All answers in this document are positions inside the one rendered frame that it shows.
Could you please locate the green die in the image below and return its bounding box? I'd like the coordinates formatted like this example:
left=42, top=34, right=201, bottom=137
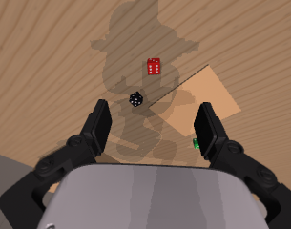
left=193, top=138, right=199, bottom=149

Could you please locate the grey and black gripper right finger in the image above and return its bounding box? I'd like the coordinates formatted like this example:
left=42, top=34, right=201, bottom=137
left=194, top=102, right=291, bottom=229

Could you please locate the black die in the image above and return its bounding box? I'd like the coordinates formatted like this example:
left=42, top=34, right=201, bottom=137
left=129, top=92, right=143, bottom=107

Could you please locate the tan flat mat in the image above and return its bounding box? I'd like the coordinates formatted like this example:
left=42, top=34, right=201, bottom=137
left=149, top=64, right=240, bottom=136

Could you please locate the red die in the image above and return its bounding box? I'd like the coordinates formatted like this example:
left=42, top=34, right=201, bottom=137
left=147, top=58, right=160, bottom=74

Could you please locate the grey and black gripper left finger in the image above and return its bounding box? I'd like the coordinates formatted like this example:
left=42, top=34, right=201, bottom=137
left=0, top=99, right=112, bottom=229

